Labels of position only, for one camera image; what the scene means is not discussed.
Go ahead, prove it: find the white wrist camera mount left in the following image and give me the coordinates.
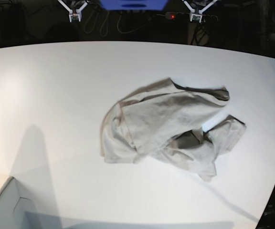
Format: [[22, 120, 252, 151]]
[[182, 0, 218, 14]]

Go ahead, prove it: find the black power strip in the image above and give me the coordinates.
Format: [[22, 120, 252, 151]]
[[163, 12, 217, 23]]

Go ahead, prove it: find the blue plastic bin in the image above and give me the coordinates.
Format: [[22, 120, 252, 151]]
[[100, 0, 168, 10]]

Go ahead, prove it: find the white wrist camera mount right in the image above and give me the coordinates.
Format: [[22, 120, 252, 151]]
[[58, 0, 89, 22]]

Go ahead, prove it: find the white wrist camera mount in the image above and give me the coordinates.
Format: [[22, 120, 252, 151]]
[[58, 0, 89, 22], [182, 0, 218, 14]]

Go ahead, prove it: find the white cardboard box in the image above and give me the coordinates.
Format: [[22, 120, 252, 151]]
[[0, 177, 62, 229]]

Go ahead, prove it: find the beige grey t-shirt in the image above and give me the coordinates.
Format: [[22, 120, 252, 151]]
[[100, 78, 246, 182]]

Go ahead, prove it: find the white looped cable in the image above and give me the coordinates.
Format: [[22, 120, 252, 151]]
[[83, 9, 152, 34]]

